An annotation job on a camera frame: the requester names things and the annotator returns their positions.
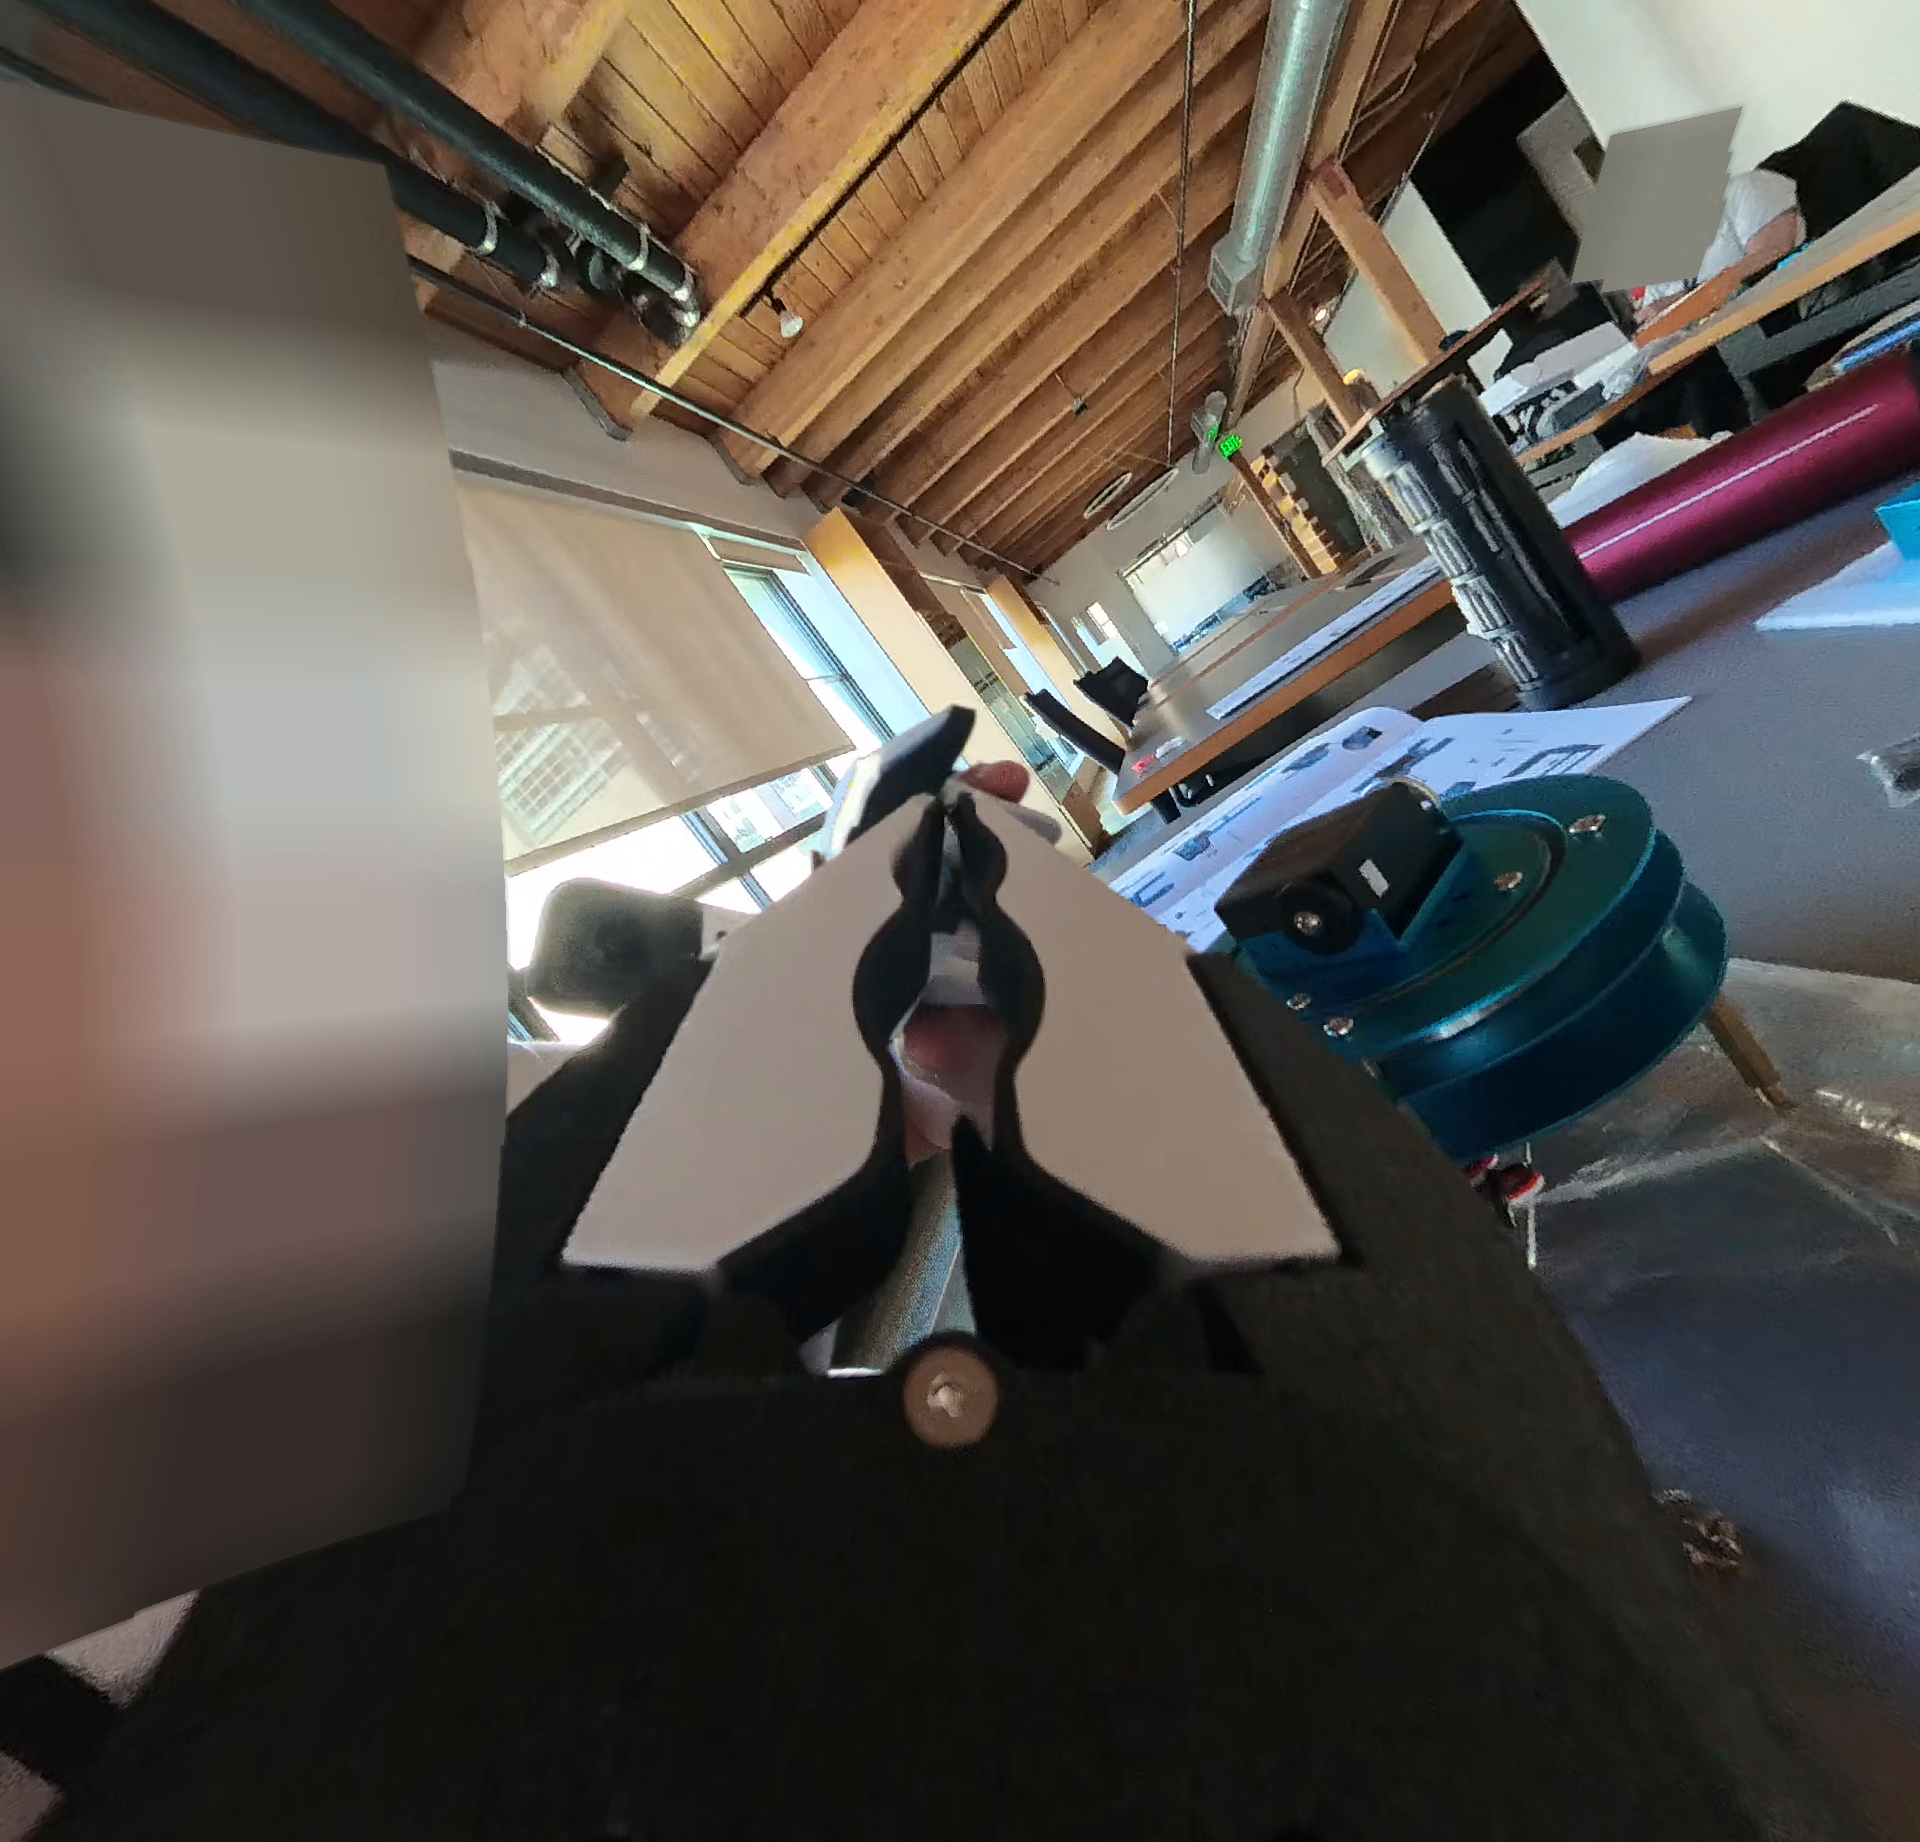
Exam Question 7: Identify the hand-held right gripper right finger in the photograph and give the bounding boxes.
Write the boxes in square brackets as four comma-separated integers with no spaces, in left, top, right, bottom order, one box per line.
[944,794,1342,1366]

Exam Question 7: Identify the printed instruction manual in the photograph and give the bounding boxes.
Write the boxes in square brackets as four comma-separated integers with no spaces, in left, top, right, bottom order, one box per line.
[1100,695,1689,915]

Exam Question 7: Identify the black office chair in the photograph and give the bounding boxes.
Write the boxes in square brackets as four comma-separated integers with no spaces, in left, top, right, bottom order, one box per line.
[506,880,718,1043]

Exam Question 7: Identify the silver air duct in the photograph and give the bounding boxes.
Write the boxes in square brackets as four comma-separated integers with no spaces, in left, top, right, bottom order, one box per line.
[1208,0,1379,320]

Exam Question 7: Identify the beige window blind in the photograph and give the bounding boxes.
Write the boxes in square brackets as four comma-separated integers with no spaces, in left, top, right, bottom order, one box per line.
[445,477,862,874]

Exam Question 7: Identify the small bag of screws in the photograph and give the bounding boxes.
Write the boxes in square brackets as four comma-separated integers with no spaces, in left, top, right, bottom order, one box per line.
[1653,1483,1746,1583]

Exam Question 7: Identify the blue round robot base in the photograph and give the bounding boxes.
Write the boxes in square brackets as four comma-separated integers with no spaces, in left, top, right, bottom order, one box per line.
[1196,773,1795,1166]

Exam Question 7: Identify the black servo motor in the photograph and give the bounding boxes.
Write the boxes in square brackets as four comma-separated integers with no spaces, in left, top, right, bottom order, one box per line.
[1215,784,1464,961]

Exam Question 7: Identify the wooden desk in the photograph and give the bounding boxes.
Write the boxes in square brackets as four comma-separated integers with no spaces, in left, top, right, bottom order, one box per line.
[1632,207,1920,383]

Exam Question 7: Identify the maroon cylinder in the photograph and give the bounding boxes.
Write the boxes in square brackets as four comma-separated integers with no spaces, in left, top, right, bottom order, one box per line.
[1558,373,1920,608]

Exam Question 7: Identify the white foam tray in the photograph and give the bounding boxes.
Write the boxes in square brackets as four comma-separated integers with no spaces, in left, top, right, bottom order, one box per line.
[1757,544,1920,634]

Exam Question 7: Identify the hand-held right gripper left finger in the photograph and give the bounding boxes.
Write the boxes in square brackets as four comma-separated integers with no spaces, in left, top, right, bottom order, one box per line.
[562,794,951,1326]

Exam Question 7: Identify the black mesh chair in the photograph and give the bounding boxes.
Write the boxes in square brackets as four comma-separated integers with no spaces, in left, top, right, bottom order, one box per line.
[1765,98,1920,251]

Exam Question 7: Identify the wood-edged neighbouring desk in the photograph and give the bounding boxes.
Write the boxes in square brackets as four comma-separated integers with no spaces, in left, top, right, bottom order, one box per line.
[1118,565,1464,816]

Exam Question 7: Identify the black ceiling pipe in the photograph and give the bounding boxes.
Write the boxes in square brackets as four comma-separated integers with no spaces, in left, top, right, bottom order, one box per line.
[0,0,703,352]

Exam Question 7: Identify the printed paper sheet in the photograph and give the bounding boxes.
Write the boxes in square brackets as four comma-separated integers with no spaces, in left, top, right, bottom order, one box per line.
[1208,608,1454,725]

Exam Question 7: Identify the person's left hand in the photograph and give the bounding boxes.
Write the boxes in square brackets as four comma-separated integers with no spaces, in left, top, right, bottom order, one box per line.
[900,763,1034,1124]

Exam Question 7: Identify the black tumbler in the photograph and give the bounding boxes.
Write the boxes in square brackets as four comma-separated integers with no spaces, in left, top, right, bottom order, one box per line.
[1358,375,1644,708]

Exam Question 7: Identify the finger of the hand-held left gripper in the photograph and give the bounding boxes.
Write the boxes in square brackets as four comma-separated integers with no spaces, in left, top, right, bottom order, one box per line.
[825,708,976,860]

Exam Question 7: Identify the large clear plastic bag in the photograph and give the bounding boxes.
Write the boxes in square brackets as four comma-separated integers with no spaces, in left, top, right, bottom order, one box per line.
[1391,961,1920,1425]

